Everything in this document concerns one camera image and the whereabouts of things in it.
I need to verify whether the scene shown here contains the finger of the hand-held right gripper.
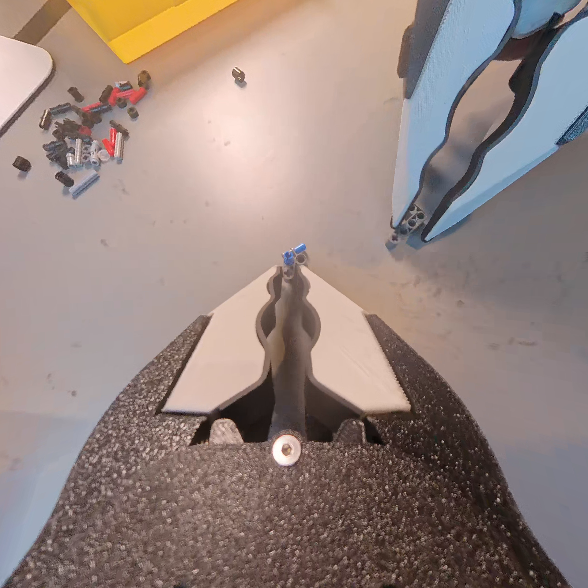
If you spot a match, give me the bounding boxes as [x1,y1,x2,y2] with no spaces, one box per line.
[420,7,588,243]
[391,0,523,229]

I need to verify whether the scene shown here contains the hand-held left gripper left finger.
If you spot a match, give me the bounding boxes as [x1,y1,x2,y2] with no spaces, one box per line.
[162,265,282,413]

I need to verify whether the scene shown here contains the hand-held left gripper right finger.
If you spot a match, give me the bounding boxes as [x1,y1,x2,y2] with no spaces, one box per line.
[298,265,412,413]

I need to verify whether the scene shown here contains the small blue grey brick assembly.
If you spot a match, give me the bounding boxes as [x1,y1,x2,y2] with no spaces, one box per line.
[281,243,309,281]

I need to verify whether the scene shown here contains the dark grey l-shaped beam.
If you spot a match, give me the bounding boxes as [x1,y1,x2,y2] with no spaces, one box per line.
[386,204,431,250]

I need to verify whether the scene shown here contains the yellow plastic bin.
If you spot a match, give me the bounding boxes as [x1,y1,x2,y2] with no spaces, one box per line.
[66,0,239,64]

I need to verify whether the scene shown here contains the white metal book stand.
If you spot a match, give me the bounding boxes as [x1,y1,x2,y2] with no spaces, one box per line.
[0,36,55,136]

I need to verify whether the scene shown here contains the pile of black red pegs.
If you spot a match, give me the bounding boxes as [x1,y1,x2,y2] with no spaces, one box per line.
[12,69,152,196]

